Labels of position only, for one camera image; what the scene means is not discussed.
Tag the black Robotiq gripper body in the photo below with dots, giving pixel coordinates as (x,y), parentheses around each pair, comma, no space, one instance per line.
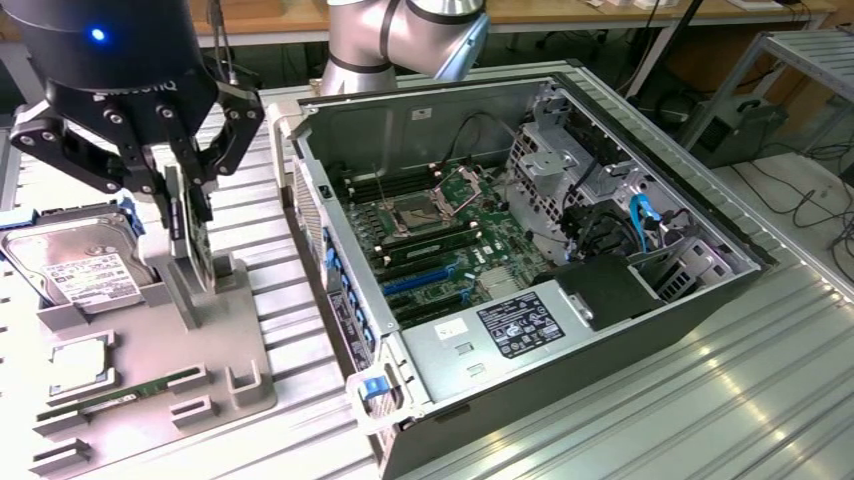
(114,55)

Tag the graphics card with metal bracket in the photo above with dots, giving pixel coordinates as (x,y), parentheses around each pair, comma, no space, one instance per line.
(190,240)

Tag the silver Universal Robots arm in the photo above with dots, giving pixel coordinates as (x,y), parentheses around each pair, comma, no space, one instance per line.
(394,37)

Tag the wooden desk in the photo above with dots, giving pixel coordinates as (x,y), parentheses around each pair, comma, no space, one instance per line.
(267,22)

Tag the thin socket locking lever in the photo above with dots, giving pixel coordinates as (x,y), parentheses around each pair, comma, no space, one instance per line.
(384,187)

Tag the black RAM slot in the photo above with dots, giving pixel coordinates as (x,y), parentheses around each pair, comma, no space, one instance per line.
(394,182)

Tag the CPU socket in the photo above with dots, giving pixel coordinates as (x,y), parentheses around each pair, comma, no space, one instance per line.
(422,212)

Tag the green RAM stick with label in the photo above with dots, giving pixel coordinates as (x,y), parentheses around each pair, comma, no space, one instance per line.
(430,246)

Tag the grey parts rack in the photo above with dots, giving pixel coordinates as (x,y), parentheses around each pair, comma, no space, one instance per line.
(167,360)

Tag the blue expansion slot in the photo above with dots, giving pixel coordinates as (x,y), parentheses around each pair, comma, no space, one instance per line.
(416,281)

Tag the metal socket cover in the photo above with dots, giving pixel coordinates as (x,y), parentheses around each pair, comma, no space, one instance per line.
(464,187)

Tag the silver CPU chip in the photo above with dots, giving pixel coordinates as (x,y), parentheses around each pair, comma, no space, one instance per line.
(82,366)

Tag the green motherboard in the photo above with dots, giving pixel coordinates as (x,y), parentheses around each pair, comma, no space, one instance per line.
(468,255)

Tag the black expansion slot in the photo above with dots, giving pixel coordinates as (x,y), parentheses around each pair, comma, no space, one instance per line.
(428,306)

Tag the green RAM stick on holder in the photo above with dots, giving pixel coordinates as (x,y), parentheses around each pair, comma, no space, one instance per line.
(121,395)

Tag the silver chipset heatsink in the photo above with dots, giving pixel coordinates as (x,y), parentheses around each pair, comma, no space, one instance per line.
(501,284)

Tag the blue case latch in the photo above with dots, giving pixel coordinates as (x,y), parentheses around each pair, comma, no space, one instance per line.
(374,387)

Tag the metal disk bay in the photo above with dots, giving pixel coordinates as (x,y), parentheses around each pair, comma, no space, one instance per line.
(554,160)

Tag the grey power supply unit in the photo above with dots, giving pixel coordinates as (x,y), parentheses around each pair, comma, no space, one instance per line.
(494,340)

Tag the open black PC case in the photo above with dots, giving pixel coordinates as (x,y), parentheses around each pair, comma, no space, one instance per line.
(668,200)

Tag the grey floor device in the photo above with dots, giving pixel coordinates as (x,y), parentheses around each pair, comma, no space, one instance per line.
(741,132)

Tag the hard disk with blue bracket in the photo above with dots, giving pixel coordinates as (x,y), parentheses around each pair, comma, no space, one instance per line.
(74,260)

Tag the black plastic air duct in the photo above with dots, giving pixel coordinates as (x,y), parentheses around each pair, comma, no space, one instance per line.
(608,290)

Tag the grey metal shelf frame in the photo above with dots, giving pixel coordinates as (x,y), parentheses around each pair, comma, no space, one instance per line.
(801,55)

